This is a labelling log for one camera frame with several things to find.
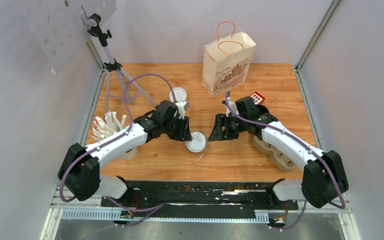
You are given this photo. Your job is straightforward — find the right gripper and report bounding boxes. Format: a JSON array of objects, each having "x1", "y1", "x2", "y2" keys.
[{"x1": 208, "y1": 113, "x2": 247, "y2": 142}]

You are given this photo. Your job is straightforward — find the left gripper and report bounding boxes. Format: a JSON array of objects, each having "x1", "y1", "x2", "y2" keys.
[{"x1": 163, "y1": 115, "x2": 194, "y2": 143}]

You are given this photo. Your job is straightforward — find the paper bag with orange handles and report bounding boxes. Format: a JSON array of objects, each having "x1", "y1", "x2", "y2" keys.
[{"x1": 202, "y1": 21, "x2": 256, "y2": 98}]

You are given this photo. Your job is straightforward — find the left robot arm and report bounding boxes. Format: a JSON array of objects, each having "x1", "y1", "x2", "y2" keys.
[{"x1": 57, "y1": 100, "x2": 192, "y2": 207}]

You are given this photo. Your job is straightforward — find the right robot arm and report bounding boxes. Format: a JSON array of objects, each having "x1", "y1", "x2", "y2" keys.
[{"x1": 208, "y1": 92, "x2": 349, "y2": 209}]

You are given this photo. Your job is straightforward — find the white lid stack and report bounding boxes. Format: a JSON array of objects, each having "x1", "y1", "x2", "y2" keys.
[{"x1": 168, "y1": 87, "x2": 188, "y2": 103}]

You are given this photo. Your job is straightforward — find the black cup stack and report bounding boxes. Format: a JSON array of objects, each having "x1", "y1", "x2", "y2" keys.
[{"x1": 257, "y1": 104, "x2": 269, "y2": 115}]

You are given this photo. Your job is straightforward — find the red box with white grid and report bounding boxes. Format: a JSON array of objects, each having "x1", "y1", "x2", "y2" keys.
[{"x1": 250, "y1": 91, "x2": 265, "y2": 105}]

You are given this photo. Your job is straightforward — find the cardboard cup carrier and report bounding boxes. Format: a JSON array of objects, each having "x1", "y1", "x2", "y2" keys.
[{"x1": 252, "y1": 136, "x2": 297, "y2": 172}]

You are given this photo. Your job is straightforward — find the white cup with paper sleeves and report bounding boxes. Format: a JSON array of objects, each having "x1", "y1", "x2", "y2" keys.
[{"x1": 91, "y1": 111, "x2": 139, "y2": 162}]

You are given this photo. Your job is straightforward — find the grey tripod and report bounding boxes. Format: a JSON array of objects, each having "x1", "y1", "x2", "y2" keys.
[{"x1": 86, "y1": 13, "x2": 161, "y2": 114}]

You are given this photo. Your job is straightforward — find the white perforated panel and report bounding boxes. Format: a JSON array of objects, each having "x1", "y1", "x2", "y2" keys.
[{"x1": 13, "y1": 0, "x2": 117, "y2": 74}]

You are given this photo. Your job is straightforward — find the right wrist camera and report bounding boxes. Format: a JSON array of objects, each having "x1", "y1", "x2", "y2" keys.
[{"x1": 225, "y1": 97, "x2": 239, "y2": 116}]

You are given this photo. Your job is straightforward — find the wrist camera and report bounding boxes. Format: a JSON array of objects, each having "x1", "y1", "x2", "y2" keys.
[
  {"x1": 175, "y1": 100, "x2": 190, "y2": 119},
  {"x1": 225, "y1": 97, "x2": 239, "y2": 116}
]

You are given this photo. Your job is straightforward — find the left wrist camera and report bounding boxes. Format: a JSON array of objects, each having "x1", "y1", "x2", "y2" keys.
[{"x1": 175, "y1": 100, "x2": 190, "y2": 119}]

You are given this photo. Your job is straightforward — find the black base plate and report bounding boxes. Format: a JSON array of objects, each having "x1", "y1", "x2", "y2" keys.
[{"x1": 101, "y1": 180, "x2": 299, "y2": 220}]

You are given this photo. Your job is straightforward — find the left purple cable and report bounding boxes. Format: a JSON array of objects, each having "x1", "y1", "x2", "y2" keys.
[{"x1": 58, "y1": 73, "x2": 178, "y2": 229}]

